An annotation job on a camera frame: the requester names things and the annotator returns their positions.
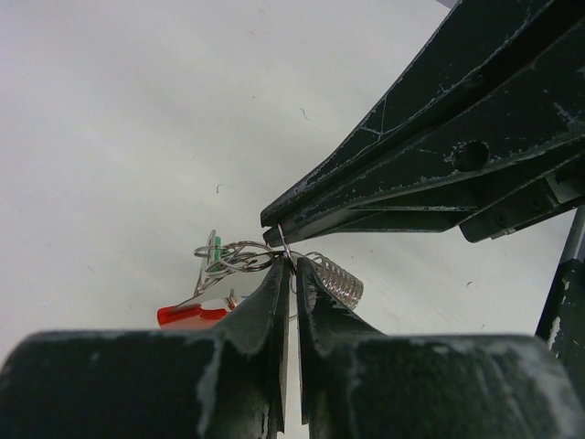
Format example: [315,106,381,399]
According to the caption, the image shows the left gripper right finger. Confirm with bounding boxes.
[296,259,580,438]

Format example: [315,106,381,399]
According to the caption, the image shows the green tag key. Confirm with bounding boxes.
[212,235,223,260]

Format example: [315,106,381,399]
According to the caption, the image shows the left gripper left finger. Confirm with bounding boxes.
[1,261,290,438]

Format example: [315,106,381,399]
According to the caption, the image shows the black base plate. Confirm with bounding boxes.
[534,209,585,380]

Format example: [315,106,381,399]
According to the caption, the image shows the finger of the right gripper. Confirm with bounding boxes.
[262,27,584,245]
[261,1,584,226]

